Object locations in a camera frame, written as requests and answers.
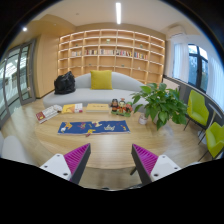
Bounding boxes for grey curved sofa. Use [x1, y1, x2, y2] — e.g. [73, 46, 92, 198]
[43, 72, 142, 108]

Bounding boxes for wooden wall bookshelf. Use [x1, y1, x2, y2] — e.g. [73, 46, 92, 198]
[58, 29, 165, 84]

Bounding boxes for black bag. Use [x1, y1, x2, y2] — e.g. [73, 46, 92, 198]
[54, 71, 75, 95]

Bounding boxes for white chair at left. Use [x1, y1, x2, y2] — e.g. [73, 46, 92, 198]
[0, 132, 34, 165]

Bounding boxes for glass double door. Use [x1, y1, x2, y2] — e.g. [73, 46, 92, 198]
[0, 40, 36, 129]

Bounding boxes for dark framed window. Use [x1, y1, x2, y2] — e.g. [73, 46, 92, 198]
[188, 44, 208, 92]

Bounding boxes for white sheer curtain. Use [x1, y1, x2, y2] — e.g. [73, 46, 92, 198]
[173, 43, 189, 82]

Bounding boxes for yellow book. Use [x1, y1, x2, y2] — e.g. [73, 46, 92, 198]
[62, 103, 83, 114]

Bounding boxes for ceiling strip light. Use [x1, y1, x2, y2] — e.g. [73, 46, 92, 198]
[116, 2, 121, 24]

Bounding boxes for green potted plant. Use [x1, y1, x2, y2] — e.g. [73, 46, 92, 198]
[132, 83, 187, 129]

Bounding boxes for far lime green chair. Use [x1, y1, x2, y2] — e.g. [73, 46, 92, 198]
[187, 90, 209, 129]

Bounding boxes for colourful figurine toys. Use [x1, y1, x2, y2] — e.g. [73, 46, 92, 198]
[110, 98, 133, 117]

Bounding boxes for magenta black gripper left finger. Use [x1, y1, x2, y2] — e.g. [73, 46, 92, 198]
[41, 144, 91, 184]

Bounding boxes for flat wooden box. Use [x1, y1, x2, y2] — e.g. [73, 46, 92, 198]
[86, 103, 109, 112]

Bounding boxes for yellow cushion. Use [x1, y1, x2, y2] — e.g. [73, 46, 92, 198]
[90, 70, 112, 90]

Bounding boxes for blue patterned towel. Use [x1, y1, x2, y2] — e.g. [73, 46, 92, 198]
[58, 120, 130, 136]

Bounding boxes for near lime green chair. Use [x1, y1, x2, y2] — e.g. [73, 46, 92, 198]
[200, 122, 224, 159]

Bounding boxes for lime green chair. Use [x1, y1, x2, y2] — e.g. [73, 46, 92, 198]
[187, 90, 209, 129]
[200, 122, 224, 159]

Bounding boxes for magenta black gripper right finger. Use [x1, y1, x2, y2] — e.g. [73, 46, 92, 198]
[131, 144, 180, 185]

